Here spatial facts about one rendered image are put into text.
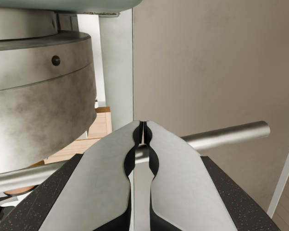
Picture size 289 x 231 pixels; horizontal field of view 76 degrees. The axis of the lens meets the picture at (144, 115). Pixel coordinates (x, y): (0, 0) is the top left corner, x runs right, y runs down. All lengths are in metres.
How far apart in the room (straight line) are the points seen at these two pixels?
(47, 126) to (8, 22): 0.11
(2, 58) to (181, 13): 1.36
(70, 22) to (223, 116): 1.64
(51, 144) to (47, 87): 0.07
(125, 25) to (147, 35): 0.59
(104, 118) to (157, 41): 0.98
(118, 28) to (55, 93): 0.65
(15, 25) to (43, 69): 0.06
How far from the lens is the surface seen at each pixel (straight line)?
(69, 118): 0.25
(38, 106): 0.22
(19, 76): 0.21
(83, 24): 0.53
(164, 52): 1.47
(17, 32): 0.26
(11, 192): 0.43
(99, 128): 0.59
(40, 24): 0.28
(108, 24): 0.85
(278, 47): 2.01
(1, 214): 0.51
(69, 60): 0.24
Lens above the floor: 1.39
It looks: 60 degrees down
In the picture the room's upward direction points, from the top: 156 degrees clockwise
